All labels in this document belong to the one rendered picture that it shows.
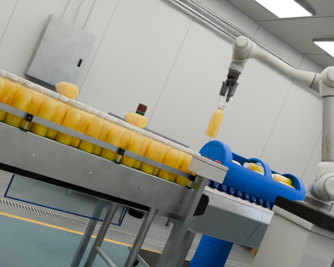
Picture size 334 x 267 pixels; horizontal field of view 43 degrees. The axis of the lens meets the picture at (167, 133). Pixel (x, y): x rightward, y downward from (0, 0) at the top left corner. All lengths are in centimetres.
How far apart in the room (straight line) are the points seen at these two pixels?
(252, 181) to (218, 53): 414
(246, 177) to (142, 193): 82
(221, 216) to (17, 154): 142
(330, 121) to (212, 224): 99
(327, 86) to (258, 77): 481
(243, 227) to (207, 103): 397
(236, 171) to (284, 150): 525
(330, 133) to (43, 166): 154
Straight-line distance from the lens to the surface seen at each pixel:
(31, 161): 202
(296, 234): 260
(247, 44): 258
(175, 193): 242
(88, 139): 210
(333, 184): 244
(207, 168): 234
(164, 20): 631
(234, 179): 279
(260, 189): 297
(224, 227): 292
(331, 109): 255
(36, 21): 573
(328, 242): 270
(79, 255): 298
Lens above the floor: 113
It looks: level
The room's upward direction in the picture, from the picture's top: 23 degrees clockwise
